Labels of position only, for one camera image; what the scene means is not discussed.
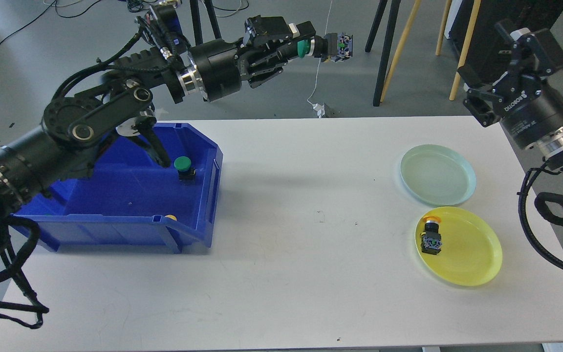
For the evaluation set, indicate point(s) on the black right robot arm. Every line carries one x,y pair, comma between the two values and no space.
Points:
549,205

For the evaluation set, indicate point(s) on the black tripod right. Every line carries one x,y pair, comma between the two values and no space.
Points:
383,67

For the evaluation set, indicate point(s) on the light green plate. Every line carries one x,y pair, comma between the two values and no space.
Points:
437,175

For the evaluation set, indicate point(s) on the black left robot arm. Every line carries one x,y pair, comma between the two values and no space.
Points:
113,98

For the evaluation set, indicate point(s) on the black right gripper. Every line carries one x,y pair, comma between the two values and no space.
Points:
531,116

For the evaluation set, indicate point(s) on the green push button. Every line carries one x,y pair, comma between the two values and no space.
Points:
333,47
185,168

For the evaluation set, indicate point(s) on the blue plastic storage bin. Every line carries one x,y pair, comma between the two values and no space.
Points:
126,199

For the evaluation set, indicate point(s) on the yellow plate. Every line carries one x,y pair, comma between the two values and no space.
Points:
471,253

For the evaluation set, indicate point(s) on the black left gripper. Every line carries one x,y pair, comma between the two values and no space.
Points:
218,68

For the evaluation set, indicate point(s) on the yellow push button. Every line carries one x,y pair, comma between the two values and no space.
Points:
431,239

